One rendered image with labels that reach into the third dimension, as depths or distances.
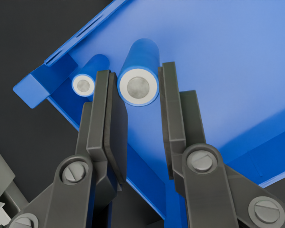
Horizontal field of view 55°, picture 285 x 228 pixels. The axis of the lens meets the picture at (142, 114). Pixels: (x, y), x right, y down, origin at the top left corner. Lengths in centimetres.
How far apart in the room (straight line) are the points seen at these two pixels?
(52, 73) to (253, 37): 17
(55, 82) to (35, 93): 2
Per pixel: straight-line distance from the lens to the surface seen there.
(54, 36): 79
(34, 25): 81
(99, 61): 24
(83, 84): 20
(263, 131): 30
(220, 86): 27
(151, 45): 16
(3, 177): 100
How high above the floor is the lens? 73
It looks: 65 degrees down
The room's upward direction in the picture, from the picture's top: 173 degrees counter-clockwise
